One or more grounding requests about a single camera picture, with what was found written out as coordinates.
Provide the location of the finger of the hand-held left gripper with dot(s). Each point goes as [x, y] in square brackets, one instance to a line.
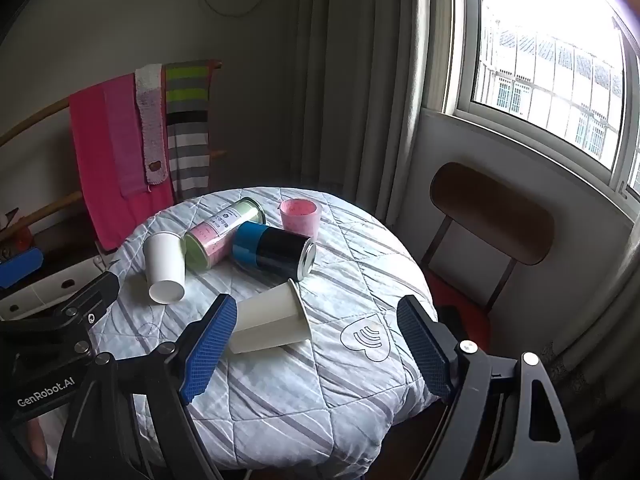
[20, 269]
[95, 295]

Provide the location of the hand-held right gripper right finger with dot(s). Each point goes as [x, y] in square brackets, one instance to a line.
[425, 355]

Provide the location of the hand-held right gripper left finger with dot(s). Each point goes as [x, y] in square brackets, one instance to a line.
[207, 355]

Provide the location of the white paper cup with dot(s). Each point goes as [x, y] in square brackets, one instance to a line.
[272, 320]
[164, 270]

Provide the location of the pink speckled cup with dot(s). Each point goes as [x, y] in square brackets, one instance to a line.
[300, 220]

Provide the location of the white cabinet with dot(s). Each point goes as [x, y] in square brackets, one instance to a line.
[55, 286]

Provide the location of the grey quilted tablecloth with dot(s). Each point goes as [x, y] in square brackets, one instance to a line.
[325, 385]

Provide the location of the blue and black can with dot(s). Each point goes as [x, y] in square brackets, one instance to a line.
[272, 251]

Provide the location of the pink and green can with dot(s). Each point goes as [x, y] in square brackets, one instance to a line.
[222, 232]

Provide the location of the bright pink towel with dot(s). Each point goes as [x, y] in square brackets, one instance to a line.
[95, 160]

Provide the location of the wooden towel rack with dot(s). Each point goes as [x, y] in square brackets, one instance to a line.
[35, 122]

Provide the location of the wooden chair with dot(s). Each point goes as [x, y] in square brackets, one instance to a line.
[492, 215]

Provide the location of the purple pink scarf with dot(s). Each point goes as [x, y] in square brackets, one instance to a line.
[122, 135]

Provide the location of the green grey striped scarf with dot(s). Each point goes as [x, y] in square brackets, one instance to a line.
[187, 145]

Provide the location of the white purple fluffy scarf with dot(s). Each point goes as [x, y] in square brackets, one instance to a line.
[150, 120]

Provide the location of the grey curtain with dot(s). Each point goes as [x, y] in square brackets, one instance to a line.
[350, 85]

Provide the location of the window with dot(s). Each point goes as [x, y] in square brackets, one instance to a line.
[550, 60]

